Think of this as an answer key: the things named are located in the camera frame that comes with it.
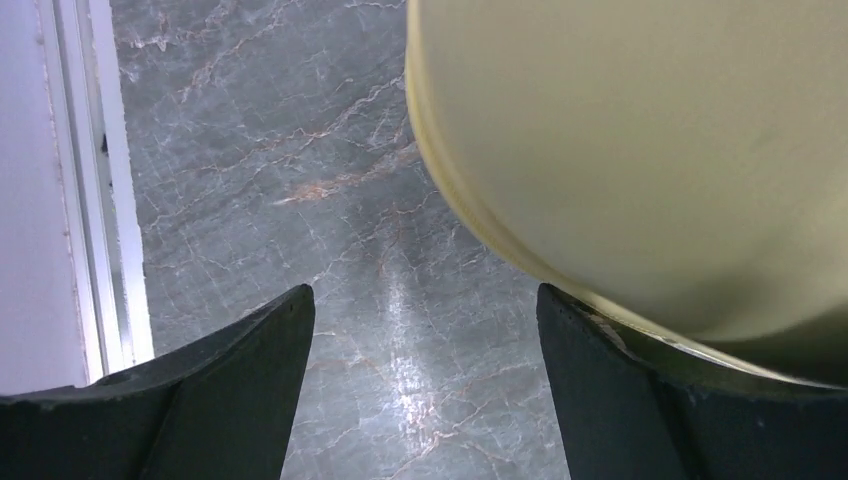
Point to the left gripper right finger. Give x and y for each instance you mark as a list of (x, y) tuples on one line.
[(633, 407)]

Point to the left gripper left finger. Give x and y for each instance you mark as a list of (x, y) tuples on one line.
[(221, 407)]

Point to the yellow hard-shell suitcase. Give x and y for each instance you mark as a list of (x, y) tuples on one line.
[(680, 166)]

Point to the white floor edge rail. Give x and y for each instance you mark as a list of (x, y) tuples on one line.
[(87, 111)]

